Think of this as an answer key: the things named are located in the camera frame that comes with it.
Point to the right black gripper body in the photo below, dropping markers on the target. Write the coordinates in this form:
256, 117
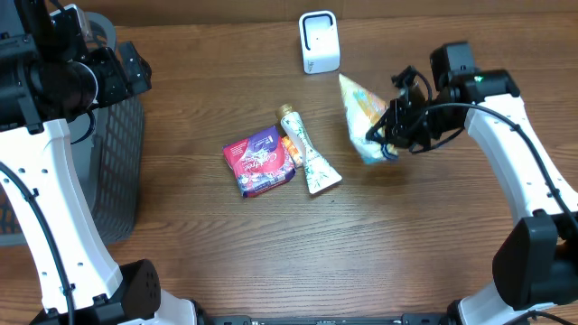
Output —
407, 124

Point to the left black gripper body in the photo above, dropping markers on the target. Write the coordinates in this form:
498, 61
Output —
112, 86

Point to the yellow wipes package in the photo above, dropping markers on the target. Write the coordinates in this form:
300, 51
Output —
363, 109

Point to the white bottle gold cap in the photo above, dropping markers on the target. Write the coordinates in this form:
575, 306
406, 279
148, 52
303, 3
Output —
319, 174

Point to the small orange packet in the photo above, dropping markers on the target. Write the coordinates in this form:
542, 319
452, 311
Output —
293, 151

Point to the purple red pad package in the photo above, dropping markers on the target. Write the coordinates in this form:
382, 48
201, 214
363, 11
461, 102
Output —
259, 162

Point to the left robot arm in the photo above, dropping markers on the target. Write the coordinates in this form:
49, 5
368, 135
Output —
80, 281

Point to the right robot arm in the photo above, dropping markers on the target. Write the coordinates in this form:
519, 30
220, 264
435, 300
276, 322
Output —
535, 268

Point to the white barcode scanner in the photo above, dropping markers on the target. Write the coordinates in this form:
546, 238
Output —
319, 41

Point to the dark grey plastic basket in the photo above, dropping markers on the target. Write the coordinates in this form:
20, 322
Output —
106, 141

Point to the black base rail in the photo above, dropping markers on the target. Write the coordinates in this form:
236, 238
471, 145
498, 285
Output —
405, 319

